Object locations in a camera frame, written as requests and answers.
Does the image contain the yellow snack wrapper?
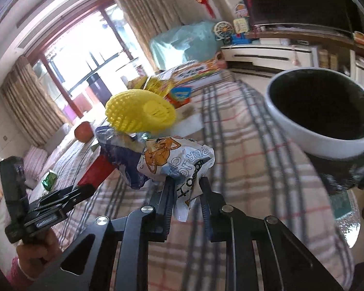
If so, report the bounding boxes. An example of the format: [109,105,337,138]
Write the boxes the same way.
[144,75,177,98]

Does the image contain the purple thermos bottle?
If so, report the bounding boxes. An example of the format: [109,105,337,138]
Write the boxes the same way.
[86,72,110,105]

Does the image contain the green snack packet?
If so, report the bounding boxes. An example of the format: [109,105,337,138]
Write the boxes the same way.
[41,170,59,192]

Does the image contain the toy ferris wheel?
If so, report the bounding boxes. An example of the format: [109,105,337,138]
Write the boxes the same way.
[213,21,235,45]

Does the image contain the black television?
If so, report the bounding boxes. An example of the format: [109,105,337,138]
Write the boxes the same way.
[229,0,364,34]

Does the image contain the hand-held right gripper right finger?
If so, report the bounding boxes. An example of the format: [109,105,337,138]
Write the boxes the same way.
[199,176,345,291]

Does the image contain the blue toy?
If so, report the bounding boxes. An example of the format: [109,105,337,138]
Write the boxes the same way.
[230,33,253,47]

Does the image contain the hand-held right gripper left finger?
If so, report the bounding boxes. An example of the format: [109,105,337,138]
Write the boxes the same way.
[30,177,175,291]

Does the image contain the white tv cabinet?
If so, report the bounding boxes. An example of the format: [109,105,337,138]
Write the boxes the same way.
[221,29,364,105]

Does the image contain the beige patterned curtain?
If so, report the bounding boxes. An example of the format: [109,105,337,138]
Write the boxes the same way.
[111,0,184,71]
[0,56,66,147]

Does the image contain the teal plastic covered object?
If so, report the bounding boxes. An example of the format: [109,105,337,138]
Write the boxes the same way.
[149,21,223,71]

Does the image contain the flat snack box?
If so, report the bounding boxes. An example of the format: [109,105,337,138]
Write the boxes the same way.
[157,58,229,86]

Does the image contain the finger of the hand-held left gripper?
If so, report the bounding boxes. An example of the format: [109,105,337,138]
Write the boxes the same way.
[52,185,97,215]
[38,187,80,207]

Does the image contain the toy telephone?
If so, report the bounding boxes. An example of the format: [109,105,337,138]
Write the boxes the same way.
[232,17,250,33]

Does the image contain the red wrapper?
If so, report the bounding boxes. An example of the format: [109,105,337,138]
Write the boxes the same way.
[77,152,116,189]

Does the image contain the white sofa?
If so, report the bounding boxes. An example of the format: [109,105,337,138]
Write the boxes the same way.
[0,121,76,251]

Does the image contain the yellow foam fruit net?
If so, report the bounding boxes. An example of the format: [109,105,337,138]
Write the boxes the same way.
[105,90,177,134]

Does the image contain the orange round fruit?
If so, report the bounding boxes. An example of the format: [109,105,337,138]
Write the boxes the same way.
[74,121,93,143]

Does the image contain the blue and white crinkled wrapper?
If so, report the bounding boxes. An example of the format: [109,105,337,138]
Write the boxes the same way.
[95,125,154,190]

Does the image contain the striped pillow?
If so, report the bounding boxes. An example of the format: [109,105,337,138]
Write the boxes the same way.
[24,145,50,183]

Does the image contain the person's left hand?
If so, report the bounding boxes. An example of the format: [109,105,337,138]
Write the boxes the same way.
[16,230,63,279]

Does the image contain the white bin with black liner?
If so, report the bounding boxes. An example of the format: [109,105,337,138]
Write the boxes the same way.
[264,67,364,195]

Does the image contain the white cartoon print wrapper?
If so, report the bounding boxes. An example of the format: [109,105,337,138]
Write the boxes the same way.
[137,136,216,222]

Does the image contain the blue snack packet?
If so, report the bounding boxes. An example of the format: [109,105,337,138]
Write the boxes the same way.
[166,86,192,109]

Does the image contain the person's left forearm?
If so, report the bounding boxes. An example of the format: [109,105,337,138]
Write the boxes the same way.
[4,256,37,291]

